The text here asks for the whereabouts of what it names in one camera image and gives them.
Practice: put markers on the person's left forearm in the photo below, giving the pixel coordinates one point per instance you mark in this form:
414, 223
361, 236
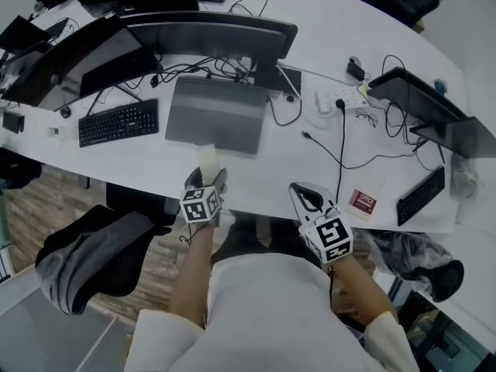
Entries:
191, 277

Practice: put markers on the person's black trousers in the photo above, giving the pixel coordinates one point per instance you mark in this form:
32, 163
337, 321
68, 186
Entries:
267, 235

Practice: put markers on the white power strip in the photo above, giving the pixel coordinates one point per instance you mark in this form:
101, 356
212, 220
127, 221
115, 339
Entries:
345, 97

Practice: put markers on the black charger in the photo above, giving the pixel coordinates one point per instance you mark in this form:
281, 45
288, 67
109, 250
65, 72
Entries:
354, 70

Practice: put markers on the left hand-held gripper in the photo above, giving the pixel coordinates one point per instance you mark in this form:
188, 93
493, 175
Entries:
199, 205

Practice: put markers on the grey closed laptop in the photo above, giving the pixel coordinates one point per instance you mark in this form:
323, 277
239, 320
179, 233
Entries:
217, 114

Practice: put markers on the black tilted monitor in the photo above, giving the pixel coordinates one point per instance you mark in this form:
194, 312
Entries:
77, 64

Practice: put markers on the wide black monitor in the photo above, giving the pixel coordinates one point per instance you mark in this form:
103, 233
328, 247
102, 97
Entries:
459, 137

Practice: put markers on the black computer mouse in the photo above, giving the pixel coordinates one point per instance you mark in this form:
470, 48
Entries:
66, 111

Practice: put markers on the red label white packet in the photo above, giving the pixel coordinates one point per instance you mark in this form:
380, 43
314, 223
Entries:
363, 200

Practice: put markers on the black slim keyboard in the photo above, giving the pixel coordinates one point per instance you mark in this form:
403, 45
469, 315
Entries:
420, 197

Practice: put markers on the person's right forearm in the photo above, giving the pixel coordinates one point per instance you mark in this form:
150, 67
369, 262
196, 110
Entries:
364, 289

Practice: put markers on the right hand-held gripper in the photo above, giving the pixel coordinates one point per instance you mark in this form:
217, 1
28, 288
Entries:
331, 235

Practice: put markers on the small black box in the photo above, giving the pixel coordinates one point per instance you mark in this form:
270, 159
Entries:
13, 121

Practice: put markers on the small clear bottle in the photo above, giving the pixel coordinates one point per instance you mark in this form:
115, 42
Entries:
54, 132

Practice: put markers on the black monitor on thin stand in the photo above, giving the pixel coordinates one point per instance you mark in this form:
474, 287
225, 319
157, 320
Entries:
416, 95

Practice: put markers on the grey jacket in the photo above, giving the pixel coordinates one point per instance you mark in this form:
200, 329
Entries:
77, 269

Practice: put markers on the thin-framed eyeglasses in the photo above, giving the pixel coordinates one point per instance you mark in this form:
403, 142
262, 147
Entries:
366, 118

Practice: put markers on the black full-size keyboard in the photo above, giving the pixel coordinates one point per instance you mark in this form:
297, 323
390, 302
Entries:
118, 122

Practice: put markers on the black office chair with jacket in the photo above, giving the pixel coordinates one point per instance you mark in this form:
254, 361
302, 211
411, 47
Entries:
116, 242

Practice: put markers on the clear plastic bag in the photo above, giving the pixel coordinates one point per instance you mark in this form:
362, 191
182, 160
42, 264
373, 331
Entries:
463, 176

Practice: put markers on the person's white shirt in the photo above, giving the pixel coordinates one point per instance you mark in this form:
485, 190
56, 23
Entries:
271, 316

